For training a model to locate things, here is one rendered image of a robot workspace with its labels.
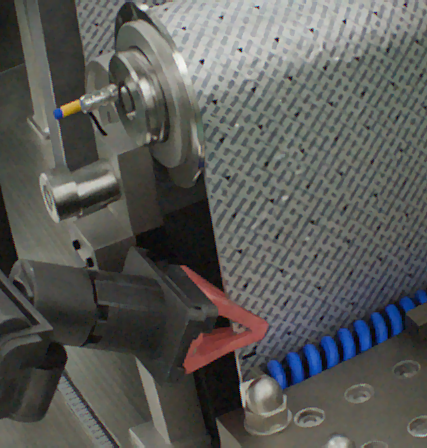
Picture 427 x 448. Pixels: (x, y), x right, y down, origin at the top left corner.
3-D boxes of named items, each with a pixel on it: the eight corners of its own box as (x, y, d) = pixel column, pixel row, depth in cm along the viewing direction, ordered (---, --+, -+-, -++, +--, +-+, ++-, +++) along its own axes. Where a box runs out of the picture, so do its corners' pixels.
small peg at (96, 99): (86, 116, 89) (80, 110, 90) (121, 102, 89) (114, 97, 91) (83, 99, 88) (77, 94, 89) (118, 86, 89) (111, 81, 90)
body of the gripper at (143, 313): (185, 391, 87) (93, 382, 83) (128, 323, 95) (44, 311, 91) (214, 314, 85) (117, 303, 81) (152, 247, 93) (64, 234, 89)
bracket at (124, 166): (127, 438, 110) (50, 148, 94) (188, 416, 111) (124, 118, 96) (149, 467, 106) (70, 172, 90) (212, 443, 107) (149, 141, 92)
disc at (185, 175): (123, 126, 98) (105, -24, 89) (128, 123, 99) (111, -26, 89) (208, 228, 88) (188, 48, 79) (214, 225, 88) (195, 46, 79)
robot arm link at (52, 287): (28, 291, 80) (8, 240, 84) (3, 364, 83) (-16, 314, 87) (116, 304, 83) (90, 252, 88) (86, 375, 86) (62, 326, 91)
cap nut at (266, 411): (235, 419, 90) (227, 376, 88) (278, 401, 91) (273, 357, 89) (257, 442, 87) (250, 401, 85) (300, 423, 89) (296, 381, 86)
